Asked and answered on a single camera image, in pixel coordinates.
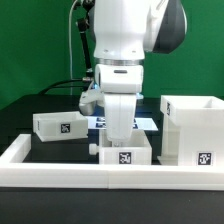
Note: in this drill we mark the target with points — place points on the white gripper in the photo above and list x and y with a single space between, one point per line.
119 115

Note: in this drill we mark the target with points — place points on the white drawer with knob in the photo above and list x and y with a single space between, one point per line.
137 151

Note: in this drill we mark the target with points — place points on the white drawer cabinet box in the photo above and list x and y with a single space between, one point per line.
193 131

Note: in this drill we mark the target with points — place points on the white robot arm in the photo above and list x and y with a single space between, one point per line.
125 30

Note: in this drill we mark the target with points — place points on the white sheet with markers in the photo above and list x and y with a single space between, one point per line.
146 124

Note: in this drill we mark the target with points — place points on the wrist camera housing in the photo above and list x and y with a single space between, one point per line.
89 100

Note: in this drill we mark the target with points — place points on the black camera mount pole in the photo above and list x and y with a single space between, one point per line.
83 24

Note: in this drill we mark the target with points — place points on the white boundary fence frame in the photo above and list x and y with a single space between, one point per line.
15 172

